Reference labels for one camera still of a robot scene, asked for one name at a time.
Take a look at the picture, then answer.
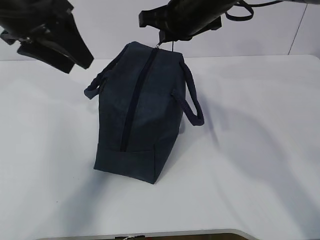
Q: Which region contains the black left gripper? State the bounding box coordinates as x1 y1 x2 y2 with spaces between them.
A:
0 4 94 74

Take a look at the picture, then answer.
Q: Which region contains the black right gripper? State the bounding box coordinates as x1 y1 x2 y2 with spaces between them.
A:
138 4 222 43

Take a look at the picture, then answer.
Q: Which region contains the navy blue lunch bag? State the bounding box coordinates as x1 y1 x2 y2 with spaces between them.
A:
84 41 205 184

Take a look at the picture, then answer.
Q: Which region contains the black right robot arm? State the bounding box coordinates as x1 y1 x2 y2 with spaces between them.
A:
138 0 282 44

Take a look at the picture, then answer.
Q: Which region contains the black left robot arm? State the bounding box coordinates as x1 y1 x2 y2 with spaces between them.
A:
0 0 94 74

